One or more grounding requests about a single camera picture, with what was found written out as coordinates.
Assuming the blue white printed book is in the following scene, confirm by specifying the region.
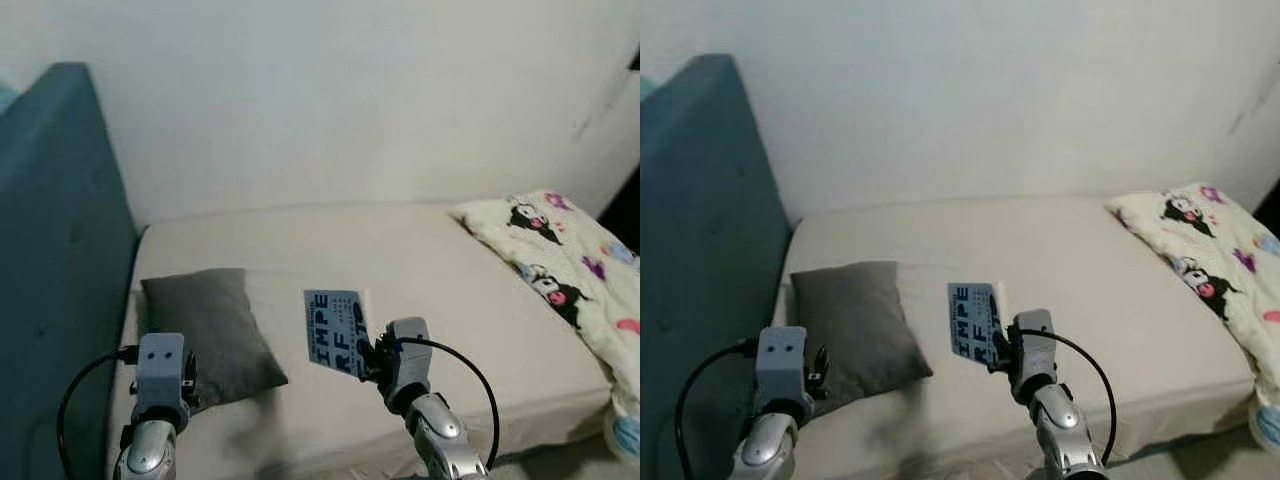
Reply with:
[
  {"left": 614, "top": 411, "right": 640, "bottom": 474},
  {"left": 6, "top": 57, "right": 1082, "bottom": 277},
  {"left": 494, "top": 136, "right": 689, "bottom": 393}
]
[
  {"left": 303, "top": 289, "right": 373, "bottom": 379},
  {"left": 947, "top": 282, "right": 1006, "bottom": 366}
]

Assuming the grey fabric pillow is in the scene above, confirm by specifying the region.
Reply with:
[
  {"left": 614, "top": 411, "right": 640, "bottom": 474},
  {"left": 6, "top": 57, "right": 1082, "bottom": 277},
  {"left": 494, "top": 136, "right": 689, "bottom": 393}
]
[
  {"left": 140, "top": 267, "right": 290, "bottom": 411},
  {"left": 789, "top": 261, "right": 934, "bottom": 406}
]

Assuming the beige sheeted mattress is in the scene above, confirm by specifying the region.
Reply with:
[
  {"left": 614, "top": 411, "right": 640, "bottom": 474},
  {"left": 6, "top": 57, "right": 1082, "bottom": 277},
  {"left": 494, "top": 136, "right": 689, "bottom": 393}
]
[
  {"left": 105, "top": 202, "right": 626, "bottom": 479},
  {"left": 770, "top": 195, "right": 1259, "bottom": 476}
]

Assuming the blue fabric bed headboard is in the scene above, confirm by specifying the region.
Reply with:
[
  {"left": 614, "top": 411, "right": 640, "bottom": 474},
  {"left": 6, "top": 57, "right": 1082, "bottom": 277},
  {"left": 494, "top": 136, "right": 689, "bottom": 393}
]
[
  {"left": 0, "top": 62, "right": 139, "bottom": 480},
  {"left": 640, "top": 54, "right": 794, "bottom": 480}
]

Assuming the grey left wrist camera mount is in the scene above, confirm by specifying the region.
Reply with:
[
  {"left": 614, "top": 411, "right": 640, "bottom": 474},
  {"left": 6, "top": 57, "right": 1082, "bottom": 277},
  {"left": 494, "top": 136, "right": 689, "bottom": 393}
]
[
  {"left": 755, "top": 326, "right": 809, "bottom": 416},
  {"left": 135, "top": 333, "right": 191, "bottom": 421}
]

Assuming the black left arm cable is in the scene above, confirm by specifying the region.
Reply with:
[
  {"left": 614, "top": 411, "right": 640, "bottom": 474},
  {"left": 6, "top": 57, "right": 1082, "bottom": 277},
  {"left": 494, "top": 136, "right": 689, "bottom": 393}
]
[
  {"left": 674, "top": 338, "right": 761, "bottom": 480},
  {"left": 57, "top": 347, "right": 141, "bottom": 480}
]

